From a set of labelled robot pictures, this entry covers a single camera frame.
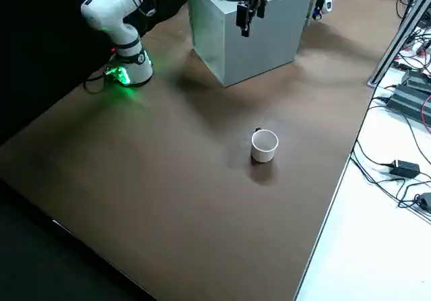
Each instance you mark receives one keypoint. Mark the small black power adapter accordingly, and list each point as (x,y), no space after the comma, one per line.
(425,200)
(405,168)

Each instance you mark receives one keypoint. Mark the aluminium frame post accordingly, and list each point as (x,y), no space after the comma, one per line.
(396,45)

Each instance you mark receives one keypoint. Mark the white mug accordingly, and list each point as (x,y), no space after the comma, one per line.
(264,154)

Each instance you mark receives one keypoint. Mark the grey drawer cabinet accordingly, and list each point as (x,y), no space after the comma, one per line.
(256,52)

